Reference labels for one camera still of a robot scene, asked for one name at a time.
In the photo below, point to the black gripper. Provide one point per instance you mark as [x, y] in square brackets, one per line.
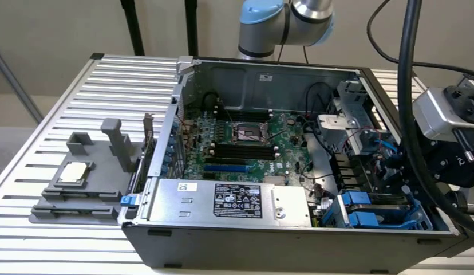
[449, 160]

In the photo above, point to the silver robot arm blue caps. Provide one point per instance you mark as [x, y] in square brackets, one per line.
[259, 31]

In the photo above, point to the blue disk bay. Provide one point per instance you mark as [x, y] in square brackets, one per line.
[359, 209]

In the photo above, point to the metal disk cage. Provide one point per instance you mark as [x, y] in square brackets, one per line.
[343, 126]

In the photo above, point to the black RAM slot bank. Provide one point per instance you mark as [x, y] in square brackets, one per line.
[244, 151]
[245, 114]

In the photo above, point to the black expansion slot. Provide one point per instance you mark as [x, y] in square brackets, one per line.
[225, 161]

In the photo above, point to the blue expansion slot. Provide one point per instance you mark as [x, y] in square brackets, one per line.
[225, 168]

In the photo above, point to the silver chipset heatsink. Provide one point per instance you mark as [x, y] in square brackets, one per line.
[275, 180]

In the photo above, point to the green motherboard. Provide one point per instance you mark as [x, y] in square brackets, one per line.
[255, 166]

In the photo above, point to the CPU socket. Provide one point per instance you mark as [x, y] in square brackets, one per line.
[245, 131]

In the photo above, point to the black open PC case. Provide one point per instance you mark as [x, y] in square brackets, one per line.
[259, 246]

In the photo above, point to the silver power supply unit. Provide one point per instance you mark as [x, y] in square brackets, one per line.
[228, 200]

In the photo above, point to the blue case latch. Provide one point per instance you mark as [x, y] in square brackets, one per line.
[128, 200]

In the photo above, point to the grey parts rack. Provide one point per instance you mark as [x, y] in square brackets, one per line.
[88, 172]

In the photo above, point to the silver CPU chip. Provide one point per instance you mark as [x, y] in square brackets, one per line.
[73, 172]

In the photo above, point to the RAM stick in rack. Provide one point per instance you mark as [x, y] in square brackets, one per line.
[72, 212]

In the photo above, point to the grey metal pole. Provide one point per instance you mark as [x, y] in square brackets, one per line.
[14, 83]

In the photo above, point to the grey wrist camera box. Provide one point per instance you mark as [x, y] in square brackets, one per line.
[435, 114]

